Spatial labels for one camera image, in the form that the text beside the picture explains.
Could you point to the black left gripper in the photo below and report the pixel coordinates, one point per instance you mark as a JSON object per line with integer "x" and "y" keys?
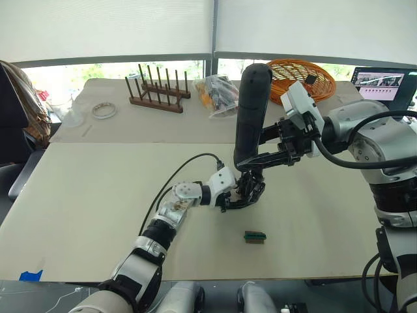
{"x": 226, "y": 200}

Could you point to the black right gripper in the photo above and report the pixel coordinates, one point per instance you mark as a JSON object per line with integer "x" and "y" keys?
{"x": 296, "y": 143}

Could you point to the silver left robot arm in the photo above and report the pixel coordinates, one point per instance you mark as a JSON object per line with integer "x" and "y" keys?
{"x": 163, "y": 221}

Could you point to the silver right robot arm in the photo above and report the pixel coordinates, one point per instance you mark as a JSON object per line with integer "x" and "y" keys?
{"x": 381, "y": 133}

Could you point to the blue tape piece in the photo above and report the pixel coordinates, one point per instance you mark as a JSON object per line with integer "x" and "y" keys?
{"x": 31, "y": 276}

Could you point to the small green brown block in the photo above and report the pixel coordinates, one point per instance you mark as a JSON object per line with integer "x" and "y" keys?
{"x": 254, "y": 237}

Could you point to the clear plastic bag of parts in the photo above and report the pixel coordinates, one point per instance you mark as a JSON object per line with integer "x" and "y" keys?
{"x": 216, "y": 94}

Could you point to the small black square item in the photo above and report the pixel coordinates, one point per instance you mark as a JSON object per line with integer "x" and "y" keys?
{"x": 310, "y": 79}

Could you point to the grey rounded shape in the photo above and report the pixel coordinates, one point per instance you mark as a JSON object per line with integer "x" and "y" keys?
{"x": 257, "y": 298}
{"x": 182, "y": 298}

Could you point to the wooden peg rack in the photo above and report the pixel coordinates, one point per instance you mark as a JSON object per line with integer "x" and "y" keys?
{"x": 156, "y": 98}

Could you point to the white roller blind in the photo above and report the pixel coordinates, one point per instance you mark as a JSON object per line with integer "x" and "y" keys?
{"x": 312, "y": 29}
{"x": 104, "y": 29}

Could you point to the computer monitor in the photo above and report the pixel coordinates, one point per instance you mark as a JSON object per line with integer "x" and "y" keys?
{"x": 381, "y": 84}

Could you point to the white tape roll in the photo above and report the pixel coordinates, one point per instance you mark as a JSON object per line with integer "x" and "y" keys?
{"x": 104, "y": 111}

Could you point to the clear plastic container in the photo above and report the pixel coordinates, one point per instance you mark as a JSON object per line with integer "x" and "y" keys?
{"x": 75, "y": 112}

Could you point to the brown patterned cloth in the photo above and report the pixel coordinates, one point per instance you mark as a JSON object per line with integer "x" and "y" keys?
{"x": 31, "y": 104}

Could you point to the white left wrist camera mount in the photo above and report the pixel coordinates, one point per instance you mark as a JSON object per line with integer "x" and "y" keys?
{"x": 220, "y": 184}

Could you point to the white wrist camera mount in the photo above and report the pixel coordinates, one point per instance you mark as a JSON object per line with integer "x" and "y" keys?
{"x": 220, "y": 184}
{"x": 299, "y": 101}

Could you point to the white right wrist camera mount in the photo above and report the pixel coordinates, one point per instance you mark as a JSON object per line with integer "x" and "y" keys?
{"x": 299, "y": 101}

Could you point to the grey window frame post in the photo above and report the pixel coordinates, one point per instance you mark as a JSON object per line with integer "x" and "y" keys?
{"x": 211, "y": 66}

